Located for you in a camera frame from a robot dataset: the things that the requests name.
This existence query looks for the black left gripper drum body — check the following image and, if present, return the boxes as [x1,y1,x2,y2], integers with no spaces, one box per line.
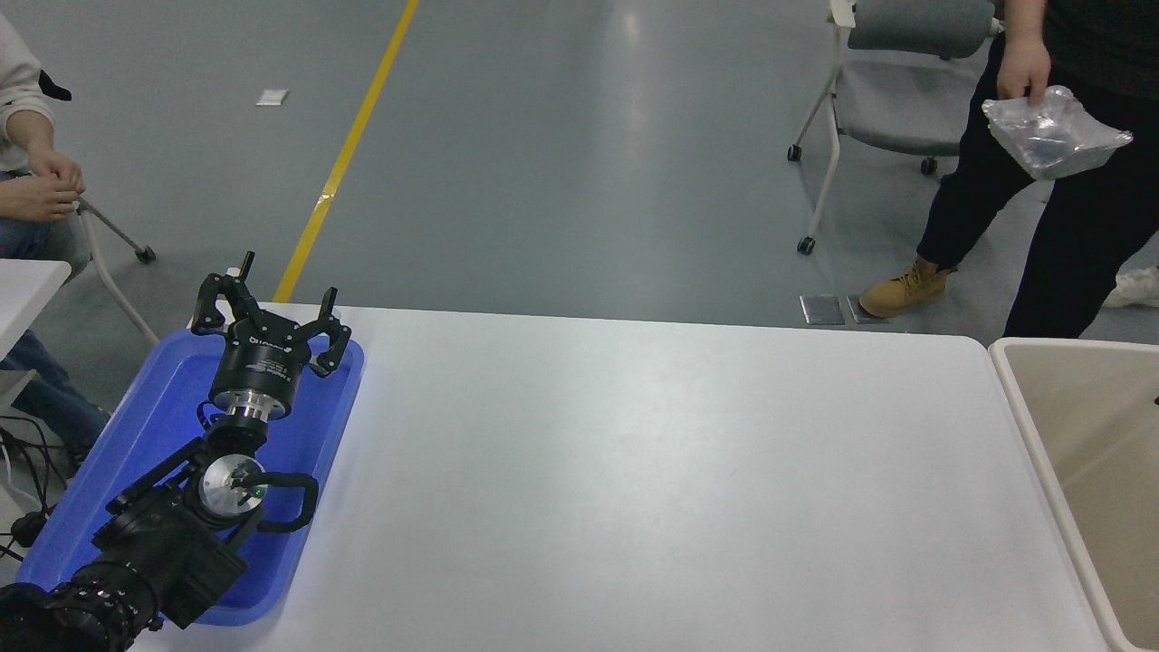
[210,326,307,405]

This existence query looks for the clear plastic bag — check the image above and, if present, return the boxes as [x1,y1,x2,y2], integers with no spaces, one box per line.
[982,85,1135,181]

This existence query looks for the person's hand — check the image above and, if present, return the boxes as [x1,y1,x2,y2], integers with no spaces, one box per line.
[995,35,1054,103]
[31,149,88,197]
[0,177,79,224]

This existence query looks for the white-framed chair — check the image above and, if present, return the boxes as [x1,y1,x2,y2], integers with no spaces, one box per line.
[68,195,162,345]

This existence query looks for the blue plastic tray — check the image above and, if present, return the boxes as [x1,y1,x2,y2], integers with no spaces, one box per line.
[16,326,367,628]

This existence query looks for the small white side table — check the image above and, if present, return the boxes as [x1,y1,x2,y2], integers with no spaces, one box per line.
[0,257,73,413]

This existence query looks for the black power plug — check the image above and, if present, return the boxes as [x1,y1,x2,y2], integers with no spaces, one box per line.
[11,510,52,548]

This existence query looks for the person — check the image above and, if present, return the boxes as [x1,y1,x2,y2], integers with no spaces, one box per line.
[858,0,1159,340]
[0,14,114,454]

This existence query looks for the grey office chair on castors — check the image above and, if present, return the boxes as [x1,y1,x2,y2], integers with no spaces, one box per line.
[788,0,1008,256]

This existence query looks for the large pale bin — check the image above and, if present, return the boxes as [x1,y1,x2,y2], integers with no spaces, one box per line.
[990,337,1159,652]

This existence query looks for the white shoe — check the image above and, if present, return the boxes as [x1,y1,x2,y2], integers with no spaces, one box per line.
[1103,266,1159,310]

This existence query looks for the black cable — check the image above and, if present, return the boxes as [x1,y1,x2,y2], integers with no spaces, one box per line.
[0,415,75,510]

